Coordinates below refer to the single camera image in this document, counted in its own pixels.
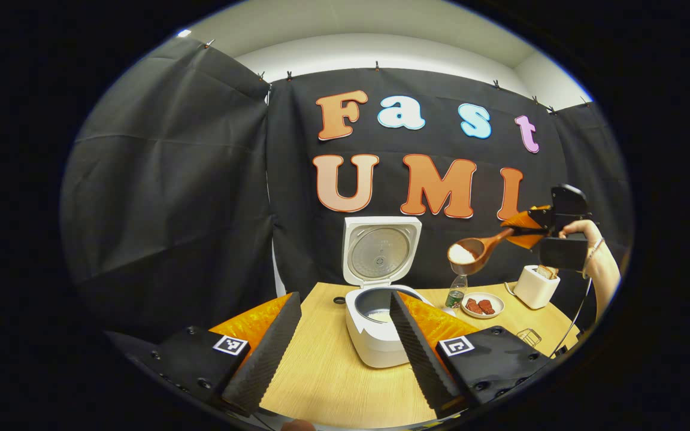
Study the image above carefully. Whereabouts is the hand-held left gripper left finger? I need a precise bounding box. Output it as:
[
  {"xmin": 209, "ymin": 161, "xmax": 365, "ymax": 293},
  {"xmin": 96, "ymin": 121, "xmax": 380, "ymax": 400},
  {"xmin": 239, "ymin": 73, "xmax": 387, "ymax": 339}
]
[{"xmin": 110, "ymin": 292, "xmax": 303, "ymax": 417}]

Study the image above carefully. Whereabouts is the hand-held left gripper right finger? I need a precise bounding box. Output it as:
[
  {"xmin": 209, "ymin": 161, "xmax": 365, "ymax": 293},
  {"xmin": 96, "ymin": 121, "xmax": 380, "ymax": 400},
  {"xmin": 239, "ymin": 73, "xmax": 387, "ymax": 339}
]
[{"xmin": 388, "ymin": 291, "xmax": 553, "ymax": 420}]

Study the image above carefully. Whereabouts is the clear plastic bottle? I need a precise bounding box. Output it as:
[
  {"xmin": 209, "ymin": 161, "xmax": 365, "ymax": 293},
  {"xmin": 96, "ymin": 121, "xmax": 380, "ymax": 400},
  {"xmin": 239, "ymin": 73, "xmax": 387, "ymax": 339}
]
[{"xmin": 444, "ymin": 274, "xmax": 469, "ymax": 311}]

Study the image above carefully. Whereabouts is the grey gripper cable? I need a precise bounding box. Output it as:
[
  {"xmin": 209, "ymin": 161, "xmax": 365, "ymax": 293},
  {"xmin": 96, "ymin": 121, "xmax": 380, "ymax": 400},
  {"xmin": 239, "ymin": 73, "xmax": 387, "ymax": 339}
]
[{"xmin": 550, "ymin": 277, "xmax": 595, "ymax": 358}]

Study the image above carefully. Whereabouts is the white rice cooker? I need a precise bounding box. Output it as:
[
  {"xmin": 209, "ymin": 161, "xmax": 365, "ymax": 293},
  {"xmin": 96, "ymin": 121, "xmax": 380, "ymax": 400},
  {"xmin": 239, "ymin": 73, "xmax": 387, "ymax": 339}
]
[{"xmin": 342, "ymin": 215, "xmax": 436, "ymax": 369}]

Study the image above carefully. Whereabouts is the white round plate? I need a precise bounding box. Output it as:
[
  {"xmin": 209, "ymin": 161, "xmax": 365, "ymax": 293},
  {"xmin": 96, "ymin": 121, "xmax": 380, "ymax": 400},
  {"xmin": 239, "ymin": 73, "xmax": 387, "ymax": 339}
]
[{"xmin": 460, "ymin": 291, "xmax": 506, "ymax": 320}]

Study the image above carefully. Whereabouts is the brown wooden spoon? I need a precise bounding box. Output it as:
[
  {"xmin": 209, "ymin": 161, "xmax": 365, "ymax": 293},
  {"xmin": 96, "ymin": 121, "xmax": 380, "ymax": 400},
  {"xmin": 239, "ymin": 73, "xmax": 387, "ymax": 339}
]
[{"xmin": 446, "ymin": 227, "xmax": 517, "ymax": 277}]

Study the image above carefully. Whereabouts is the white toaster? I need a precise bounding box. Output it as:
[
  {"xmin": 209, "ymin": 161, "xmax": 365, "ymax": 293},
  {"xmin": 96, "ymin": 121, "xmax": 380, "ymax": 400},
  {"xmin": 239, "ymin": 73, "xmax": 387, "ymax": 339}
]
[{"xmin": 513, "ymin": 265, "xmax": 561, "ymax": 310}]

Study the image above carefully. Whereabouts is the black backdrop cloth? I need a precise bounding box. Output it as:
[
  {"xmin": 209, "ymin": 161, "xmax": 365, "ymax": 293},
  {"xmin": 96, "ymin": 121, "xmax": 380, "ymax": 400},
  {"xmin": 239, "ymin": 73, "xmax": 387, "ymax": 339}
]
[{"xmin": 60, "ymin": 38, "xmax": 633, "ymax": 355}]

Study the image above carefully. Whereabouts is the white rice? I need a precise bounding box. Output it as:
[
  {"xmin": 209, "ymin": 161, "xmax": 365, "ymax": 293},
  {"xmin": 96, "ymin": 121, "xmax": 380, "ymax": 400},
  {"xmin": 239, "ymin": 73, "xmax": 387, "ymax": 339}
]
[{"xmin": 449, "ymin": 243, "xmax": 478, "ymax": 265}]

